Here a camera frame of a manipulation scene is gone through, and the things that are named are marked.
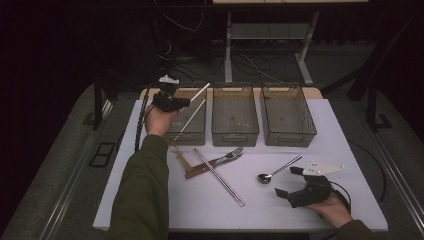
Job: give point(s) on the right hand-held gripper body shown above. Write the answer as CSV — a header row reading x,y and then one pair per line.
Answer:
x,y
311,195

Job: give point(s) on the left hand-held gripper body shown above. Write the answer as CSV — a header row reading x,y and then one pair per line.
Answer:
x,y
166,100

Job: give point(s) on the metal spoon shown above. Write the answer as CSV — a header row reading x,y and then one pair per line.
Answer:
x,y
265,178

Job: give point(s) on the smoked plastic bin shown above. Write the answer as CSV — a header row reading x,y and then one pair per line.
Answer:
x,y
286,116
235,116
196,128

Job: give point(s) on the wooden utensil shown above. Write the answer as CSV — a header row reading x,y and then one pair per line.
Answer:
x,y
182,160

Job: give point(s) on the steel chopstick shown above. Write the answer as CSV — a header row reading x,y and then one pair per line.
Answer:
x,y
222,177
218,178

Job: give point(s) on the person's left hand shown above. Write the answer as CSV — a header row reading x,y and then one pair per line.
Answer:
x,y
158,121

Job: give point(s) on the person's right hand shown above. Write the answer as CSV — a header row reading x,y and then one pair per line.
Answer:
x,y
335,211

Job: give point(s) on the slim black metal stand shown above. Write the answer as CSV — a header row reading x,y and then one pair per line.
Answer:
x,y
97,106

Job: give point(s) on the wooden board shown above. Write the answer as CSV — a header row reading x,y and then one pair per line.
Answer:
x,y
313,93

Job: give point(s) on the large black metal stand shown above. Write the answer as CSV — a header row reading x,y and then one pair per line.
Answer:
x,y
371,100

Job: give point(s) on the white metal table frame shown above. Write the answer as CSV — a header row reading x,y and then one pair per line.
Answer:
x,y
266,31

